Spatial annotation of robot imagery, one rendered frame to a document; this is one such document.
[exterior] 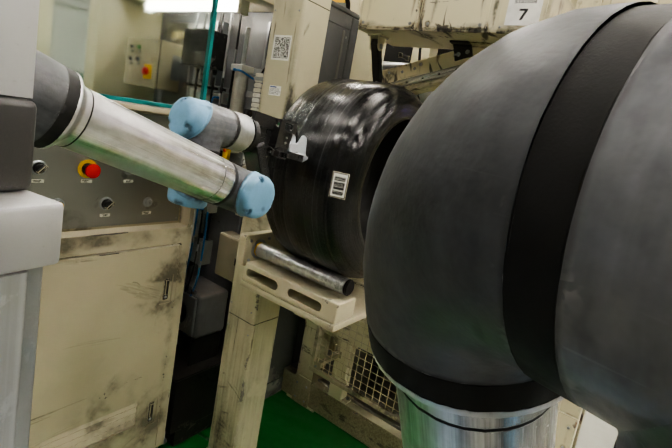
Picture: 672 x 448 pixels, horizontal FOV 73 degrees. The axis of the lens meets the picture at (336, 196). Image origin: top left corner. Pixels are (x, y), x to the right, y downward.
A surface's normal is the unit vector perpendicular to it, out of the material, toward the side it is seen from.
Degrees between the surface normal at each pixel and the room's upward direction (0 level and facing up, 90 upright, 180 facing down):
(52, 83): 65
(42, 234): 90
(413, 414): 112
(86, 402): 90
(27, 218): 90
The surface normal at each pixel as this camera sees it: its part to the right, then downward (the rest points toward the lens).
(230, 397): -0.58, 0.02
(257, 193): 0.80, 0.24
